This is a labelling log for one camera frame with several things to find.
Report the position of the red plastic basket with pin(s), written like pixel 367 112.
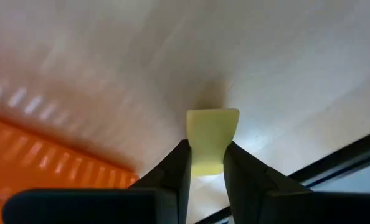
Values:
pixel 32 174

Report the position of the pale yellow eraser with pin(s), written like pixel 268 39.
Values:
pixel 211 137

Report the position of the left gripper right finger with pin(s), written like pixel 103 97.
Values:
pixel 253 193

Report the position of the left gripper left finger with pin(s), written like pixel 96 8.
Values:
pixel 175 174

